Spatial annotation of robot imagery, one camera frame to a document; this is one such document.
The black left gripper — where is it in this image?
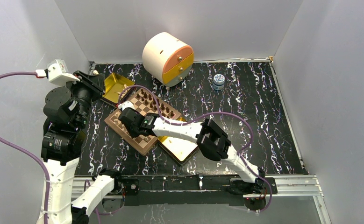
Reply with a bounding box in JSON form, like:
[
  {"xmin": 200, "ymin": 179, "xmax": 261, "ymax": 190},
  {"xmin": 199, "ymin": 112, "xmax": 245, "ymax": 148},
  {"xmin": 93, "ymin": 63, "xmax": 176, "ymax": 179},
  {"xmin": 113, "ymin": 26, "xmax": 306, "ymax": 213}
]
[{"xmin": 63, "ymin": 70, "xmax": 106, "ymax": 128}]

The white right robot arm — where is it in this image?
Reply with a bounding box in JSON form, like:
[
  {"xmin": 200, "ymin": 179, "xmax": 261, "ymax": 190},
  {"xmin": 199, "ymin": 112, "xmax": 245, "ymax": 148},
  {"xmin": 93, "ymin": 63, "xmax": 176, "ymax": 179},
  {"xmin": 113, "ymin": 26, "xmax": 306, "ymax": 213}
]
[{"xmin": 118, "ymin": 107, "xmax": 265, "ymax": 194}]

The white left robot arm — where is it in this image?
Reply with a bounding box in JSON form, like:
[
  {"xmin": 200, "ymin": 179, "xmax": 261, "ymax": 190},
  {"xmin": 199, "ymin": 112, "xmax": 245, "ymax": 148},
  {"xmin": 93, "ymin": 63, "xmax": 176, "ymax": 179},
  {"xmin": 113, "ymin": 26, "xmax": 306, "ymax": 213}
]
[{"xmin": 38, "ymin": 71, "xmax": 123, "ymax": 224}]

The gold tin with white pieces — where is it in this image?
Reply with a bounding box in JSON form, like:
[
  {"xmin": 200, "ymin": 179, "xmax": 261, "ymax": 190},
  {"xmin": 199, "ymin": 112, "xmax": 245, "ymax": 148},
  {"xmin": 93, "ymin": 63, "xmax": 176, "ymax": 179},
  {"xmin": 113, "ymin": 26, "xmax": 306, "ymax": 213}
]
[{"xmin": 101, "ymin": 72, "xmax": 135, "ymax": 107}]

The dark chess pieces row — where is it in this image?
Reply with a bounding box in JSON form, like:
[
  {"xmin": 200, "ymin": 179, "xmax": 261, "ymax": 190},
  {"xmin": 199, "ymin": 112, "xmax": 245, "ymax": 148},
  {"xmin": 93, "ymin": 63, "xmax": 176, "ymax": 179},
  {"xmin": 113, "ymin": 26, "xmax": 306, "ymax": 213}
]
[{"xmin": 129, "ymin": 88, "xmax": 181, "ymax": 119}]

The empty gold tin lid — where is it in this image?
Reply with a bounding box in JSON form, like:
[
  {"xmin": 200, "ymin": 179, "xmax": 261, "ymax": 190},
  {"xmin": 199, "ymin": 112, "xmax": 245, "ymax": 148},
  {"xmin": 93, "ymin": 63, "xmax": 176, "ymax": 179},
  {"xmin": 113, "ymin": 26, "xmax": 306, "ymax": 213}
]
[{"xmin": 153, "ymin": 117, "xmax": 201, "ymax": 164}]

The round pastel drawer cabinet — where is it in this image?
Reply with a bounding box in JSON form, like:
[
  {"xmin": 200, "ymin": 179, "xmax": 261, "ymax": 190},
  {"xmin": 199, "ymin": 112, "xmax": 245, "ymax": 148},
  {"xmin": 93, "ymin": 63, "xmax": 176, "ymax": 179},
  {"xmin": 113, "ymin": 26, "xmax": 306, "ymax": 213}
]
[{"xmin": 142, "ymin": 32, "xmax": 194, "ymax": 87}]

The small blue white jar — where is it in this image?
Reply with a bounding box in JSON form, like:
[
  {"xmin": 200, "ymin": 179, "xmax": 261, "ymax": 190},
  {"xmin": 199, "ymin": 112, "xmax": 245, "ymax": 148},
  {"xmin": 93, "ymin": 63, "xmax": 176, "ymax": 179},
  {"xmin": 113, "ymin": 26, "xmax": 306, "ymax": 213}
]
[{"xmin": 212, "ymin": 74, "xmax": 226, "ymax": 91}]

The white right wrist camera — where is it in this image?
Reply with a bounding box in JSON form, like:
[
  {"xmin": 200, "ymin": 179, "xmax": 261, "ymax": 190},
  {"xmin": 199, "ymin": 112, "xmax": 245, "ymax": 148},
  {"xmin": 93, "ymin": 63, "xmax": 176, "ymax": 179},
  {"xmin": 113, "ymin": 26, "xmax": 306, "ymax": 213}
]
[{"xmin": 117, "ymin": 100, "xmax": 135, "ymax": 111}]

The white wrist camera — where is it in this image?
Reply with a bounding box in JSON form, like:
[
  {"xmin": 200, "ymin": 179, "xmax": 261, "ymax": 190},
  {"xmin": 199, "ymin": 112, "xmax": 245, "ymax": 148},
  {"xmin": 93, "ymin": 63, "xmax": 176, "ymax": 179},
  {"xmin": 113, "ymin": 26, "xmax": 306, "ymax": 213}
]
[
  {"xmin": 117, "ymin": 100, "xmax": 135, "ymax": 111},
  {"xmin": 35, "ymin": 59, "xmax": 80, "ymax": 86}
]

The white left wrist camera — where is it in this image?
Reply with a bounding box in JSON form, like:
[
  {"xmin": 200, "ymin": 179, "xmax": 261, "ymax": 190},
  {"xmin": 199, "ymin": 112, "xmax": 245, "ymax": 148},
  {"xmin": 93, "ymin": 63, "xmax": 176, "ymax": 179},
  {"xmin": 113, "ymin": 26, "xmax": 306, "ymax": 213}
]
[{"xmin": 35, "ymin": 59, "xmax": 80, "ymax": 86}]

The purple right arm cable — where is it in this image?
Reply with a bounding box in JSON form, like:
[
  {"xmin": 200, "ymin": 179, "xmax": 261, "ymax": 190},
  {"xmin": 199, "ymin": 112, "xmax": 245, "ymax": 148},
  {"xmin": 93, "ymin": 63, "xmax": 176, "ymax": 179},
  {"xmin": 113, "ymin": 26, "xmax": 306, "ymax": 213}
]
[{"xmin": 117, "ymin": 85, "xmax": 273, "ymax": 213}]

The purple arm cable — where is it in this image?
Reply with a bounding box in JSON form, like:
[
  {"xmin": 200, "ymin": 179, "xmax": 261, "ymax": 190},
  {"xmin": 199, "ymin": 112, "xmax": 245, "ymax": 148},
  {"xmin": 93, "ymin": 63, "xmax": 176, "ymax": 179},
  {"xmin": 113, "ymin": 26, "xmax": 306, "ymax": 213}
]
[
  {"xmin": 117, "ymin": 85, "xmax": 273, "ymax": 213},
  {"xmin": 0, "ymin": 71, "xmax": 127, "ymax": 224}
]

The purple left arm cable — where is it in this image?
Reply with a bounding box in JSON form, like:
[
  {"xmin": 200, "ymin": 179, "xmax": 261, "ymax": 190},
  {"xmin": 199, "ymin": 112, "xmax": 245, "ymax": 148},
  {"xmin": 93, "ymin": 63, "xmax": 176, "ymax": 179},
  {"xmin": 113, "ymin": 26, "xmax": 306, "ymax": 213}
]
[{"xmin": 0, "ymin": 71, "xmax": 127, "ymax": 224}]

